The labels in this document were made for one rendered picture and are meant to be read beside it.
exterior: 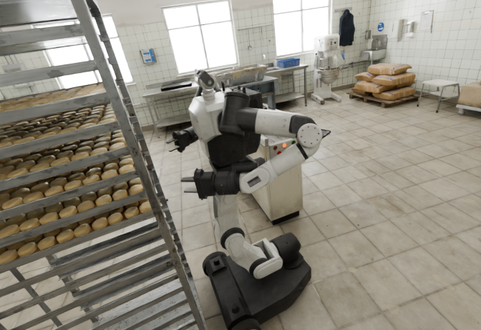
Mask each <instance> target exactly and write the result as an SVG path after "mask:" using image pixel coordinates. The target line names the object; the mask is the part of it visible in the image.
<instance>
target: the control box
mask: <svg viewBox="0 0 481 330"><path fill-rule="evenodd" d="M293 141H295V142H296V143H297V140H296V139H292V138H290V139H287V140H282V141H280V142H275V143H272V144H270V145H268V149H269V156H270V159H272V158H273V157H275V156H277V155H278V151H281V152H283V151H284V150H285V149H286V148H288V147H290V146H292V142H293ZM284 143H286V146H285V147H283V144H284ZM296 143H295V144H296ZM274 146H276V147H277V149H276V150H274V149H273V147H274Z"/></svg>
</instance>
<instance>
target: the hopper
mask: <svg viewBox="0 0 481 330"><path fill-rule="evenodd" d="M250 67H255V68H252V69H245V68H250ZM244 69H245V70H244ZM267 69H268V65H265V64H252V65H248V66H244V67H238V68H234V69H227V70H223V71H219V72H211V73H208V74H212V75H213V76H214V77H215V78H216V86H217V87H219V88H221V87H222V84H221V81H222V80H223V81H224V85H225V88H226V87H232V86H236V85H240V84H246V83H250V82H256V81H260V80H263V78H264V76H265V73H266V70H267ZM240 70H241V71H240Z"/></svg>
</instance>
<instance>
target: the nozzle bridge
mask: <svg viewBox="0 0 481 330"><path fill-rule="evenodd" d="M238 86H240V88H241V87H246V88H247V89H248V88H249V89H251V90H252V89H253V90H254V87H255V91H258V88H259V91H260V92H261V93H262V97H265V96H267V98H268V107H270V108H271V109H275V108H276V100H275V94H279V87H278V78H275V77H268V76H264V78H263V80H260V81H256V82H250V83H246V84H240V85H236V86H232V87H226V88H228V89H230V90H232V88H233V89H237V88H238ZM260 86H261V90H260Z"/></svg>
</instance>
